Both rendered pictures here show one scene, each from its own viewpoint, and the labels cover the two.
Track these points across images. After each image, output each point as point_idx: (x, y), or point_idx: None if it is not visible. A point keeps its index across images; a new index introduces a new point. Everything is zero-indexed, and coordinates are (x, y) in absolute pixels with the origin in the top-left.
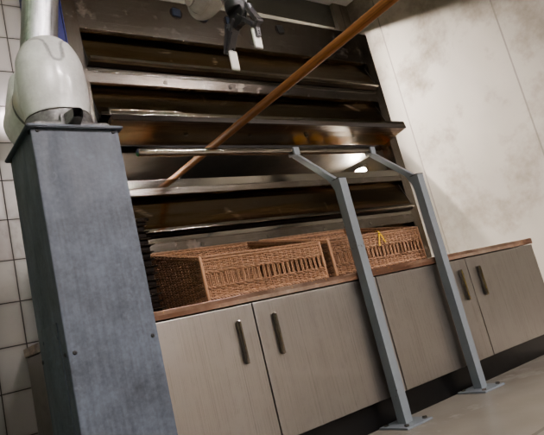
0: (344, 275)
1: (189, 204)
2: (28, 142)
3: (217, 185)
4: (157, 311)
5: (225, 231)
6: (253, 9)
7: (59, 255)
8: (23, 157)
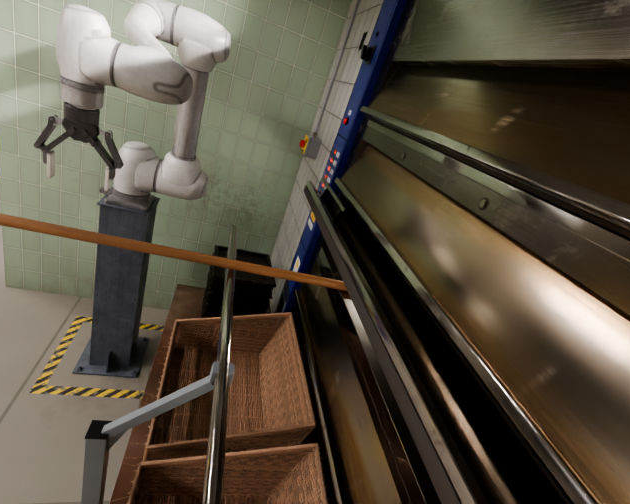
0: (113, 490)
1: (333, 324)
2: None
3: (349, 338)
4: (168, 315)
5: None
6: (47, 125)
7: None
8: None
